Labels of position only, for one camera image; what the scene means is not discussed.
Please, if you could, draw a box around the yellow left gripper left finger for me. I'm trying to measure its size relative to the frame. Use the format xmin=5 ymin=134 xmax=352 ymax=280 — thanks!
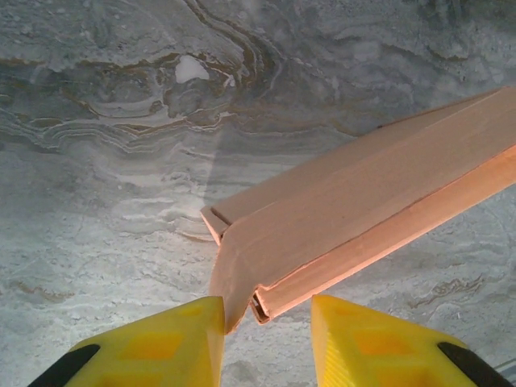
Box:
xmin=35 ymin=295 xmax=226 ymax=387

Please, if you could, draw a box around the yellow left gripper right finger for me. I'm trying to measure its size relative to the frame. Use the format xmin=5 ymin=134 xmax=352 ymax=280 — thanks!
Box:
xmin=310 ymin=293 xmax=514 ymax=387

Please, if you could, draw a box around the orange paper box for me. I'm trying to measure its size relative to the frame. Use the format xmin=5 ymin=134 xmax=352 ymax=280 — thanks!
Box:
xmin=200 ymin=86 xmax=516 ymax=335

